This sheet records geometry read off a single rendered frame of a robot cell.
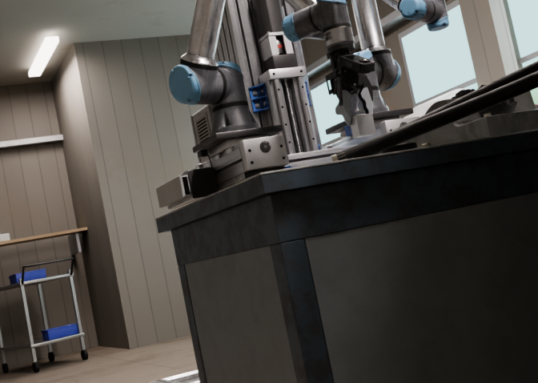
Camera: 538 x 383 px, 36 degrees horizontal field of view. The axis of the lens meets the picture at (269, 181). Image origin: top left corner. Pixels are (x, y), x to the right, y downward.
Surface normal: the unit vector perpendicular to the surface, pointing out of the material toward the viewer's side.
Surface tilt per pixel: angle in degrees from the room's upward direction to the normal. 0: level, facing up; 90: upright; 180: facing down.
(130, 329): 90
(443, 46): 90
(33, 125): 90
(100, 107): 90
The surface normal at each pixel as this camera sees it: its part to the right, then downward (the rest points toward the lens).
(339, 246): 0.39, -0.16
